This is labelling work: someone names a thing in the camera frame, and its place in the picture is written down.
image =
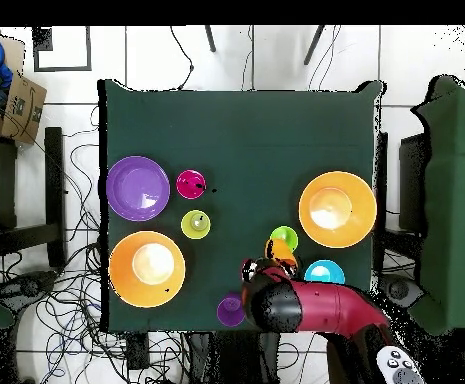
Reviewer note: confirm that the black tripod leg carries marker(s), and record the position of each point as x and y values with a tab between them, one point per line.
314	44
210	40

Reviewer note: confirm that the black monitor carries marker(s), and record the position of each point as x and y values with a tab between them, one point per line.
412	180

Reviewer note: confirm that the purple cup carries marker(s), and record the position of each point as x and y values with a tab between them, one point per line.
230	314

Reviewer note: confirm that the red cup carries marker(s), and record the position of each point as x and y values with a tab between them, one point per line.
190	194

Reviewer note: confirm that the black square frame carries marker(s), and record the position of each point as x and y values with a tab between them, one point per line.
42	40

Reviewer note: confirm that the green cup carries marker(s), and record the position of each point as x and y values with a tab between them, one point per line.
286	234

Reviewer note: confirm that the orange cup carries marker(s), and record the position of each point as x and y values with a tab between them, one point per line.
284	251

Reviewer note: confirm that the dark green tablecloth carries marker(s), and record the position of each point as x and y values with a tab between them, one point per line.
236	140

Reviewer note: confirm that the large orange bowl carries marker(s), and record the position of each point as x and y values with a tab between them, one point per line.
360	224
124	280

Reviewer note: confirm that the black power brick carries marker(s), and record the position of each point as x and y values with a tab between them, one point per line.
137	352

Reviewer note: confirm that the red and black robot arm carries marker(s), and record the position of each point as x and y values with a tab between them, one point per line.
336	308

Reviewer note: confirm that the black bench stand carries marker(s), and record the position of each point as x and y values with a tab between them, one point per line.
54	180

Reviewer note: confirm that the light blue opaque bowl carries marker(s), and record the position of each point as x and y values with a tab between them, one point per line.
322	272

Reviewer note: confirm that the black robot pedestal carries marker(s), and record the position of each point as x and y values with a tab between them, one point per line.
236	360

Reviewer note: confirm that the purple bowl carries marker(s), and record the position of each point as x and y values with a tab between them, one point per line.
138	188

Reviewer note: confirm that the yellow cup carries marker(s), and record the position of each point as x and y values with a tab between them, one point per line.
188	230

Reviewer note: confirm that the cardboard box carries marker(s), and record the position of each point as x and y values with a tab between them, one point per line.
24	108

